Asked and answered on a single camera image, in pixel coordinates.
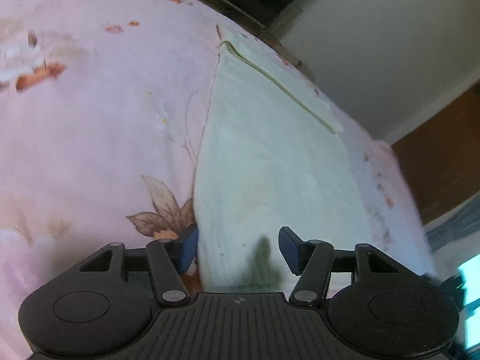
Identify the wooden TV stand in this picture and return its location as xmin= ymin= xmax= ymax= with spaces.
xmin=198 ymin=0 xmax=315 ymax=81

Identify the brown wooden door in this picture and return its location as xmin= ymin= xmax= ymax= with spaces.
xmin=392 ymin=85 xmax=479 ymax=224

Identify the pink floral bed sheet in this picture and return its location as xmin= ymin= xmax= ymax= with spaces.
xmin=1 ymin=0 xmax=435 ymax=359

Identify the pale green cloth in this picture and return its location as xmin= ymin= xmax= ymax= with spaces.
xmin=193 ymin=27 xmax=370 ymax=293

